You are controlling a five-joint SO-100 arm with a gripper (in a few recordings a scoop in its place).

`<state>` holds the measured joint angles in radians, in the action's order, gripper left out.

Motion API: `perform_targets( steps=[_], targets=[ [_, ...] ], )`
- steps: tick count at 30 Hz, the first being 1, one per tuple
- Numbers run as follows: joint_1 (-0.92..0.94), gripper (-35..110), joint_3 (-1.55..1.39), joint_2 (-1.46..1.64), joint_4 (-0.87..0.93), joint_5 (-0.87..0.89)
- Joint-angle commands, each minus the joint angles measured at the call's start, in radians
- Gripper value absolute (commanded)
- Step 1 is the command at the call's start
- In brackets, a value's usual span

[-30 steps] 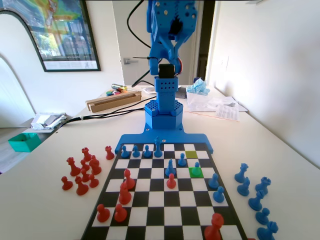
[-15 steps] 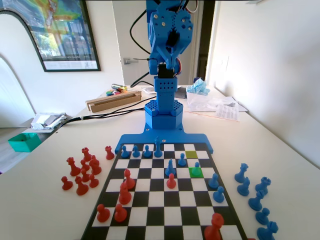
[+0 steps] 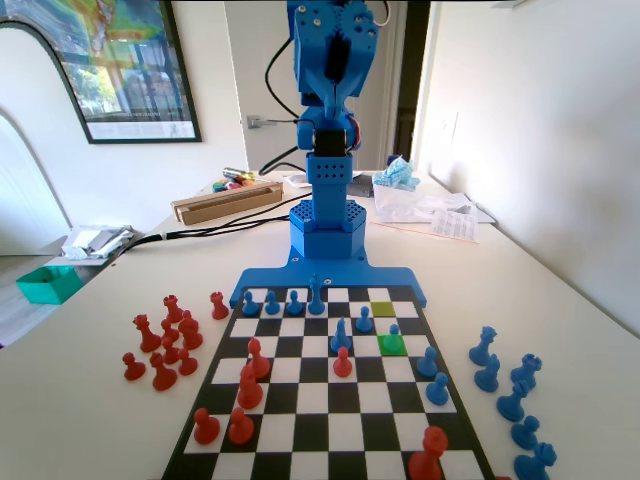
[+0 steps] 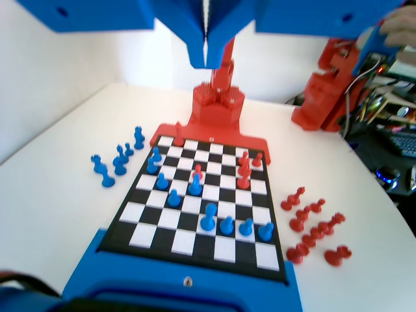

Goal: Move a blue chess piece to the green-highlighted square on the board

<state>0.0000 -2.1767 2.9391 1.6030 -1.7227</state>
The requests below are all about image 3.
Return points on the red chess pawn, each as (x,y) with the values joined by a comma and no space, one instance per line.
(241,428)
(187,363)
(342,363)
(134,368)
(427,456)
(169,331)
(171,352)
(206,428)

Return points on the red chess rook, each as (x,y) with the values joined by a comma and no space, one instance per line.
(218,307)
(173,311)

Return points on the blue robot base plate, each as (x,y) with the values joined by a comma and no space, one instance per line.
(280,277)

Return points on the small printed paper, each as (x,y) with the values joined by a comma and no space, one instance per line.
(297,181)

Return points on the black white chessboard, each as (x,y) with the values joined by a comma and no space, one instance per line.
(325,400)

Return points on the white door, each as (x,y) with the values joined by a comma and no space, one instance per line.
(250,65)

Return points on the blue chess king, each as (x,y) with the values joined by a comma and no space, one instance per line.
(315,299)

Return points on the colourful marker set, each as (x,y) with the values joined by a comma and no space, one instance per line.
(232,186)

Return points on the clear plastic bag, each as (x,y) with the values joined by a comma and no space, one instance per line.
(410,205)

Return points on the blue chess pawn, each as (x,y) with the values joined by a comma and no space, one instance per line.
(394,341)
(271,303)
(249,304)
(362,321)
(294,304)
(438,390)
(427,363)

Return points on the green plastic bin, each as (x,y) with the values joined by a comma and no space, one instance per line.
(45,287)

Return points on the red chess queen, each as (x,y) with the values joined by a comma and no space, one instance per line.
(146,336)

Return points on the silver yellow tube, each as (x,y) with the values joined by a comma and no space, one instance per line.
(237,174)

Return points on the long cardboard box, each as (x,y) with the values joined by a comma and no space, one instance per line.
(225,206)

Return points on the grey flat box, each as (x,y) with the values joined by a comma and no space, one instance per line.
(361,186)

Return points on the blue white packet bag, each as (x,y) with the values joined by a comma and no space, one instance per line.
(397,175)

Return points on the framed colourful poster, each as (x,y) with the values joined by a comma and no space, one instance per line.
(135,75)

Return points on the white arched panel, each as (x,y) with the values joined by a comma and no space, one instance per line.
(30,75)

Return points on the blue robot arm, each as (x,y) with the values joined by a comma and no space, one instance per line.
(327,210)

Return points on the silver foil paper pile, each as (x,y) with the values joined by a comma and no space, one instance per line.
(95,242)

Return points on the printed paper sheet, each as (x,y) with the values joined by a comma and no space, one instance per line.
(455,226)

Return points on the blue chess queen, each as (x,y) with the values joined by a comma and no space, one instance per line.
(483,348)

